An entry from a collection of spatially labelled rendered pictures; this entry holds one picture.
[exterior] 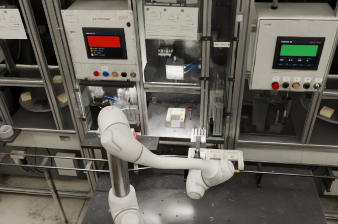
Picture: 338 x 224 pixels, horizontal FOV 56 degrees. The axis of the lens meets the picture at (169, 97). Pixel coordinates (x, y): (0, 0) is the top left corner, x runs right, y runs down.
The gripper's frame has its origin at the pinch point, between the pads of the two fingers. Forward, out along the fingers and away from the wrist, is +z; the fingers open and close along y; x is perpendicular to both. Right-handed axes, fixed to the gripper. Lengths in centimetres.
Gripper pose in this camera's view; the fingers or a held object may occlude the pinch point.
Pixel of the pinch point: (197, 142)
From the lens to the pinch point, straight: 206.2
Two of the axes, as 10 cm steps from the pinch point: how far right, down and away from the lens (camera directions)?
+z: 1.1, -5.7, 8.1
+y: -0.3, -8.2, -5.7
